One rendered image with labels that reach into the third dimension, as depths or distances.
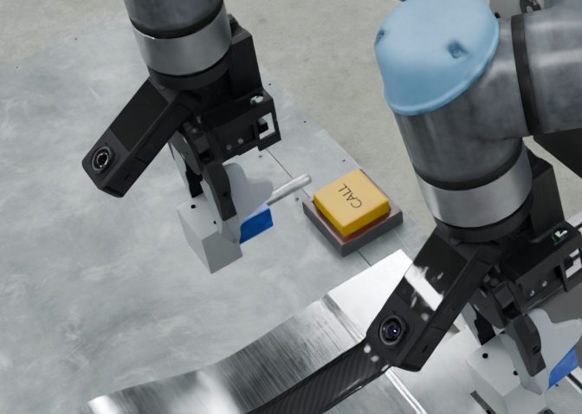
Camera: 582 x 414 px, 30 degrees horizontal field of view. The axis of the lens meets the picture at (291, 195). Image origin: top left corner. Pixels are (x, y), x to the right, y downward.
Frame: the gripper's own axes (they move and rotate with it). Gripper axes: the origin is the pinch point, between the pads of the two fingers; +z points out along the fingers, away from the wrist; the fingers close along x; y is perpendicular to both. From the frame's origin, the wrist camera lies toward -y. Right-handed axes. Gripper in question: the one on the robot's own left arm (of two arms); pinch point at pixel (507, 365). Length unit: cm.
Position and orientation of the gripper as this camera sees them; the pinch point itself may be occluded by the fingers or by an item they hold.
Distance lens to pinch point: 91.4
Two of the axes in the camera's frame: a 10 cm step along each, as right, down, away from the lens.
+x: -5.0, -5.1, 7.1
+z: 3.2, 6.5, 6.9
